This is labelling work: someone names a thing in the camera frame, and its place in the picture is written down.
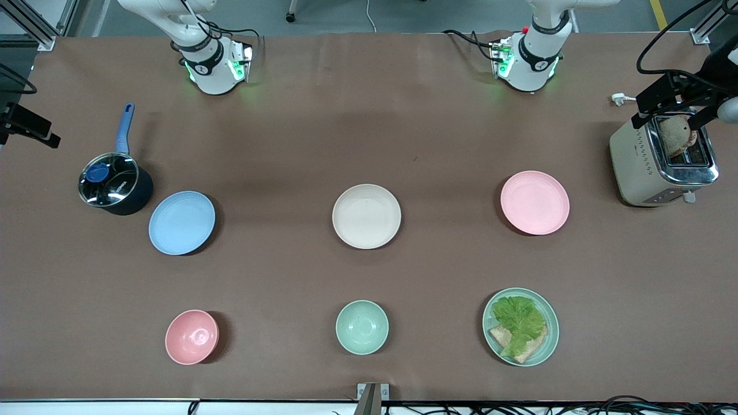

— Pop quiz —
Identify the black base cable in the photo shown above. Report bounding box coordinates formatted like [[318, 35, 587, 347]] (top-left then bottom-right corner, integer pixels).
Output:
[[222, 27, 263, 54], [442, 29, 500, 63]]

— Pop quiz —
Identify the green plate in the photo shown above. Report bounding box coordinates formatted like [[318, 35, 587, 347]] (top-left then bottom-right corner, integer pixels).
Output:
[[482, 287, 560, 367]]

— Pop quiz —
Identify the aluminium frame profile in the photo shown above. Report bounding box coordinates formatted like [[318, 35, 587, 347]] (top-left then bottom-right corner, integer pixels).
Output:
[[0, 0, 78, 52], [690, 0, 728, 45]]

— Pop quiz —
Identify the grey metal mount bracket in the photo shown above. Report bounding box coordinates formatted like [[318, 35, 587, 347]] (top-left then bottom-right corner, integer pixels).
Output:
[[356, 383, 390, 415]]

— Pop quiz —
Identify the brown table cover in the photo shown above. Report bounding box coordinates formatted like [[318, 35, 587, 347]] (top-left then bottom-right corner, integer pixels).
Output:
[[0, 32, 738, 402]]

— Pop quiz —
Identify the beige plate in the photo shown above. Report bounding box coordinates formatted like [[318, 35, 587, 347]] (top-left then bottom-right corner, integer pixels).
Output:
[[332, 183, 402, 250]]

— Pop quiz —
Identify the pink plate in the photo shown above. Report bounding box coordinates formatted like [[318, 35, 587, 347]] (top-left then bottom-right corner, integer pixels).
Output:
[[500, 170, 571, 236]]

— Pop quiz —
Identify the round brown bread slice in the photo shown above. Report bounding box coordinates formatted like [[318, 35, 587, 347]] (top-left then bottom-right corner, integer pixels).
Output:
[[659, 115, 698, 157]]

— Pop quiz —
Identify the dark blue saucepan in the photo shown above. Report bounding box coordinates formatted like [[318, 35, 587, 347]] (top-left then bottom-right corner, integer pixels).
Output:
[[78, 103, 155, 217]]

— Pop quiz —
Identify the beige chrome toaster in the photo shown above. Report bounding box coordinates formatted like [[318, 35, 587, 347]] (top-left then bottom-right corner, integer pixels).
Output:
[[609, 110, 720, 207]]

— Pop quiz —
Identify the green lettuce leaf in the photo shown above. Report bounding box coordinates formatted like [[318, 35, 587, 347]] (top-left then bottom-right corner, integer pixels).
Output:
[[491, 296, 547, 358]]

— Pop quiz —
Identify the glass lid with blue knob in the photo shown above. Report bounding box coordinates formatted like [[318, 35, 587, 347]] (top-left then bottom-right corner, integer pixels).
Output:
[[78, 152, 140, 207]]

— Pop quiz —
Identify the green bowl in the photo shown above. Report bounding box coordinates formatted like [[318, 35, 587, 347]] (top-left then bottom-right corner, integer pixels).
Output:
[[336, 300, 390, 356]]

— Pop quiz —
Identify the blue plate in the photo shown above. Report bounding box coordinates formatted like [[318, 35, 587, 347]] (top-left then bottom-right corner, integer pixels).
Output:
[[148, 190, 216, 256]]

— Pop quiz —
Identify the pink bowl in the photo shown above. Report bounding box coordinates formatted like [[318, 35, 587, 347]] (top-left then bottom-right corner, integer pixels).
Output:
[[165, 310, 220, 365]]

